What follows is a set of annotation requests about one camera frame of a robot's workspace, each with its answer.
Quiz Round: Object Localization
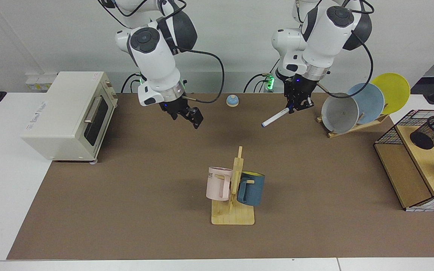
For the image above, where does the white marker with blue cap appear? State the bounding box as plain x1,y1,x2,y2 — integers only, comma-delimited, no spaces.
261,107,291,128

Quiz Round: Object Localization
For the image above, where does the black mesh pen holder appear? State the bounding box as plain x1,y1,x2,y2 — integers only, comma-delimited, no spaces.
410,115,434,150

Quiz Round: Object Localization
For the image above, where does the grey plate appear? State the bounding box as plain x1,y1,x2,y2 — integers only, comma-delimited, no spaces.
321,93,360,134

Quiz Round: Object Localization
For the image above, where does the wooden plate rack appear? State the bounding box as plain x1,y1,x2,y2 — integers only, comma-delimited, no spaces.
317,113,390,139

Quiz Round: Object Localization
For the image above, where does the pink mug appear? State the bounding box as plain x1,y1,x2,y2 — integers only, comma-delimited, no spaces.
206,167,233,201

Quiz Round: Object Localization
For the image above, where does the light blue plate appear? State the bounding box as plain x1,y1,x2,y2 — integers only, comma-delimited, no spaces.
347,83,385,125

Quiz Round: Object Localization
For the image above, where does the dark blue mug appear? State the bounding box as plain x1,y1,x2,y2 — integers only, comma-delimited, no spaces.
237,171,266,207

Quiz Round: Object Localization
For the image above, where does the yellow plate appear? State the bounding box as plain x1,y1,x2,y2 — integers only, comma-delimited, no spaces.
371,73,411,115

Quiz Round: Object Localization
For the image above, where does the brown table cloth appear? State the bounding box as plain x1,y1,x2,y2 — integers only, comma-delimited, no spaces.
7,92,434,260

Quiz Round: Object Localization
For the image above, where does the wooden cup stand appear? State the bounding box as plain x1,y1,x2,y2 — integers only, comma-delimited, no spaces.
211,146,255,225

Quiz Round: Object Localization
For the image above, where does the pale toaster oven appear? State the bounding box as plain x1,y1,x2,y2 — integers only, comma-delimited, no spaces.
20,72,119,164

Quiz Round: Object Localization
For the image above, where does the black base cable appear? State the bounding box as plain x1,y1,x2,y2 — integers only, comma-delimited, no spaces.
121,73,142,93
243,58,280,93

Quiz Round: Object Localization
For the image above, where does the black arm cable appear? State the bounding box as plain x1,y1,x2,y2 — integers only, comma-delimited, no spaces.
296,0,374,99
98,0,226,104

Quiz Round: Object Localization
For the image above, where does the wire basket with wooden floor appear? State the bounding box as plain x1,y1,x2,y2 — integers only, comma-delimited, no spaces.
374,109,434,212

